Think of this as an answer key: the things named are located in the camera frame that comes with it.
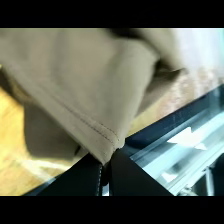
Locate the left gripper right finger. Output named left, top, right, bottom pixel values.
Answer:
left=108, top=148, right=174, bottom=197

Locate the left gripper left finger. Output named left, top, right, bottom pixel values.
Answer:
left=37, top=152, right=103, bottom=197

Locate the beige T-shirt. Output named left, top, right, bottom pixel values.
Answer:
left=0, top=28, right=188, bottom=166

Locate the silver frame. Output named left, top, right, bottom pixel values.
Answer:
left=129, top=109, right=224, bottom=197

